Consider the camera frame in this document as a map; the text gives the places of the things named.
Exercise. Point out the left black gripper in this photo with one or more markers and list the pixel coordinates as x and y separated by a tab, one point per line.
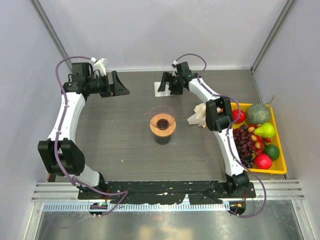
116	89

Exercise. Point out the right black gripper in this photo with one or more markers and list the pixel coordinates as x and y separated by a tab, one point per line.
166	77

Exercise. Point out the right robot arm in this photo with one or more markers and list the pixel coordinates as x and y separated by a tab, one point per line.
218	119

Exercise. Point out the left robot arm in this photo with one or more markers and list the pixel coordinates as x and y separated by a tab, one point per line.
59	152

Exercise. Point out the white coffee filter stack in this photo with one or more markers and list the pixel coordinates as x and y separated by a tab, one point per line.
199	116

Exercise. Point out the red apple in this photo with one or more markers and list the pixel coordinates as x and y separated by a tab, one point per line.
240	116

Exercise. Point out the green netted melon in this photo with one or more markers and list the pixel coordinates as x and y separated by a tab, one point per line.
257	113

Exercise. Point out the dark red grape bunch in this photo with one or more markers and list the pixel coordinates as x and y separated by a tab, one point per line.
243	145

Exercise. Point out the small red cherries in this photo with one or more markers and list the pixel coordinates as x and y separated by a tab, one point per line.
258	142

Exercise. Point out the green pear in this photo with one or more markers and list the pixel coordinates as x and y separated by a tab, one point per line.
266	130

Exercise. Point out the red pepper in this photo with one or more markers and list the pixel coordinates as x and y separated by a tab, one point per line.
262	161

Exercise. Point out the dark green fruit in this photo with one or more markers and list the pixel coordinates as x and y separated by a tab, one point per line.
272	151

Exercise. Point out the yellow plastic tray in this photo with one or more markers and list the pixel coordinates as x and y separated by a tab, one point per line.
279	165

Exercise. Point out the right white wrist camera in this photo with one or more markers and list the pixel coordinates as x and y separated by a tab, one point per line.
174	66

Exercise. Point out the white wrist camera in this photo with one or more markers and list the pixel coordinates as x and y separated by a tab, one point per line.
174	66
99	65

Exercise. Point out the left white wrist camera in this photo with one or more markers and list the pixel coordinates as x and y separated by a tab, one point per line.
99	65

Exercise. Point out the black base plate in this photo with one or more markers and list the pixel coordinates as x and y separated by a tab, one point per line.
167	192

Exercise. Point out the white slotted cable duct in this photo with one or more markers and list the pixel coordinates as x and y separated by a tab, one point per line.
99	206

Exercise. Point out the aluminium frame rail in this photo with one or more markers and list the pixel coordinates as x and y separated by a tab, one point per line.
63	191

